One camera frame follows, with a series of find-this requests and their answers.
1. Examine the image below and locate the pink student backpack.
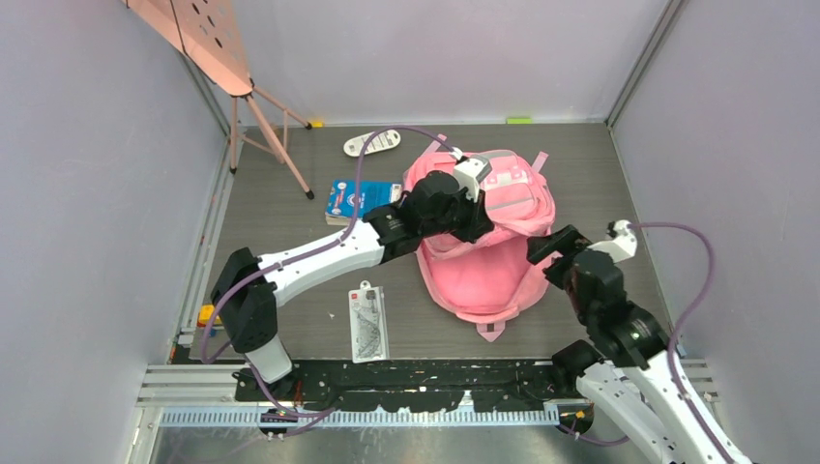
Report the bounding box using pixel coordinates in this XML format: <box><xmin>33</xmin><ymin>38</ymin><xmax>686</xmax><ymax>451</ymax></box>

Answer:
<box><xmin>416</xmin><ymin>149</ymin><xmax>556</xmax><ymax>342</ymax></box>

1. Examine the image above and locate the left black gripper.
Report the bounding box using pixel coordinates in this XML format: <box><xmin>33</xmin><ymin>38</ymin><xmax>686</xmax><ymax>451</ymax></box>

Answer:
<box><xmin>420</xmin><ymin>182</ymin><xmax>492</xmax><ymax>243</ymax></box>

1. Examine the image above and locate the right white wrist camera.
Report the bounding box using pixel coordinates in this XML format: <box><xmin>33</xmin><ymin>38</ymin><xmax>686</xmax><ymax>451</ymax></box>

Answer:
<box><xmin>588</xmin><ymin>219</ymin><xmax>638</xmax><ymax>263</ymax></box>

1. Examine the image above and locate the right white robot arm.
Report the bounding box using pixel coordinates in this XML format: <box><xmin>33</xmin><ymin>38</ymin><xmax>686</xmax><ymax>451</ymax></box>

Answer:
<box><xmin>527</xmin><ymin>220</ymin><xmax>750</xmax><ymax>463</ymax></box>

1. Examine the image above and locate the white oval tag card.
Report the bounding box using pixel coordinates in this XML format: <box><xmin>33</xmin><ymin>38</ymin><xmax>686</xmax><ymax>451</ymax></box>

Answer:
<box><xmin>342</xmin><ymin>130</ymin><xmax>401</xmax><ymax>158</ymax></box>

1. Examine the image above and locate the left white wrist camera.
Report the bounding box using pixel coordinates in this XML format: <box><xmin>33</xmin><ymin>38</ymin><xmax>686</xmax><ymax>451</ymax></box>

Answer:
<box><xmin>453</xmin><ymin>156</ymin><xmax>492</xmax><ymax>203</ymax></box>

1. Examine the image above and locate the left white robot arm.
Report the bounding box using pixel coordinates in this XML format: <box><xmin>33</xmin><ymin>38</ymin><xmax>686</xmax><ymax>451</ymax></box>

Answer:
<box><xmin>211</xmin><ymin>170</ymin><xmax>494</xmax><ymax>400</ymax></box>

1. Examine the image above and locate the light blue paperback book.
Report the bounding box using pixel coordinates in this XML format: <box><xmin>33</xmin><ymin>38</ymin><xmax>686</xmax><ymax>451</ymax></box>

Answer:
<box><xmin>325</xmin><ymin>180</ymin><xmax>402</xmax><ymax>226</ymax></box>

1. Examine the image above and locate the yellow blue toy car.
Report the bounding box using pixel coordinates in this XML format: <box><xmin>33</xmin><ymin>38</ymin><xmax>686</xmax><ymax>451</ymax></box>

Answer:
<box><xmin>196</xmin><ymin>304</ymin><xmax>222</xmax><ymax>336</ymax></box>

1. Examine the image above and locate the clear plastic stationery pack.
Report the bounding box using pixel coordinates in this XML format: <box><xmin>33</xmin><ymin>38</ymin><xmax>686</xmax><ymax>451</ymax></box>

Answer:
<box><xmin>348</xmin><ymin>280</ymin><xmax>390</xmax><ymax>363</ymax></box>

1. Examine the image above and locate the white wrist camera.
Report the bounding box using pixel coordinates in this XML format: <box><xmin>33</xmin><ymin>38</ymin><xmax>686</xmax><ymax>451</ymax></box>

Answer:
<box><xmin>453</xmin><ymin>156</ymin><xmax>492</xmax><ymax>203</ymax></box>
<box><xmin>588</xmin><ymin>219</ymin><xmax>638</xmax><ymax>263</ymax></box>

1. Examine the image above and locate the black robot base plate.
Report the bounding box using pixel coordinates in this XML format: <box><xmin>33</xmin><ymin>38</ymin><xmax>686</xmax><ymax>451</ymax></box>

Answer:
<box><xmin>233</xmin><ymin>359</ymin><xmax>581</xmax><ymax>413</ymax></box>

